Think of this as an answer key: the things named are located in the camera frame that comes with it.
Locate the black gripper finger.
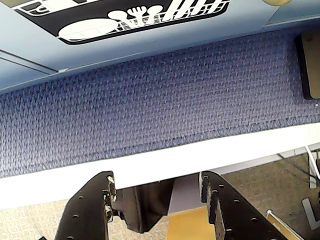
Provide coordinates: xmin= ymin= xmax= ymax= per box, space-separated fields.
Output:
xmin=55 ymin=170 xmax=119 ymax=240
xmin=199 ymin=170 xmax=288 ymax=240

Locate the yellow board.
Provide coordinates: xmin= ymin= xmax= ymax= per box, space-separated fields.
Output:
xmin=166 ymin=206 xmax=216 ymax=240

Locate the black fabric object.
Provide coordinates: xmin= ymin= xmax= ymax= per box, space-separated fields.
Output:
xmin=111 ymin=177 xmax=176 ymax=234

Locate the blue woven mat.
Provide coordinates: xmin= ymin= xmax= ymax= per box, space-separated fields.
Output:
xmin=0 ymin=29 xmax=320 ymax=180

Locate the beige panel with black edge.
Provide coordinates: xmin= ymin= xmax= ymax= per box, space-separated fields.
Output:
xmin=295 ymin=31 xmax=320 ymax=101

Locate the grey metal bracket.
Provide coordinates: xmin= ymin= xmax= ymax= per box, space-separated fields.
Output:
xmin=301 ymin=196 xmax=320 ymax=231

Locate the white metal desk frame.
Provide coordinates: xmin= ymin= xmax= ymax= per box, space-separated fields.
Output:
xmin=304 ymin=146 xmax=320 ymax=190

